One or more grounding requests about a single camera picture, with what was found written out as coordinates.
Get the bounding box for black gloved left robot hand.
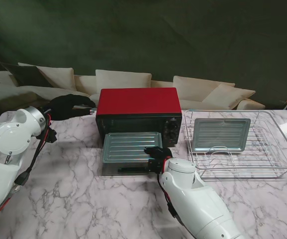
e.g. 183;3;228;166
43;94;96;121

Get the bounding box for ribbed metal baking tray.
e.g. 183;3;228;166
191;118;251;152
102;131;163;164

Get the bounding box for red black toaster oven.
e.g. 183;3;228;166
95;87;183;150

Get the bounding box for glass oven door black handle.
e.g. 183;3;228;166
100;160;164;178

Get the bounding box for long beige sofa cushion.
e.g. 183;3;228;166
17;85;89;102

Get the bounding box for small beige sofa cushion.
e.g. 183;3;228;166
88;94;101;108

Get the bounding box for dark brown sofa cushion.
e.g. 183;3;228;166
0;62;53;88

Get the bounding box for beige sofa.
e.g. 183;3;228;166
0;61;267;112

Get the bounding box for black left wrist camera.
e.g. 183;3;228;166
47;128;57;143

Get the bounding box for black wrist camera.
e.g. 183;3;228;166
147;159;164;174
47;128;57;143

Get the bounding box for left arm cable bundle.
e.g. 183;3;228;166
0;114;57;225

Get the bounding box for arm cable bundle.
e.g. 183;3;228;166
0;114;57;225
158;171;184;220

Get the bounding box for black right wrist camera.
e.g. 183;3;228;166
147;159;164;174

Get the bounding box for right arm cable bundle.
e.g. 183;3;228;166
158;171;184;220

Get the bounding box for white wire dish rack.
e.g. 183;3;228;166
184;109;287;180

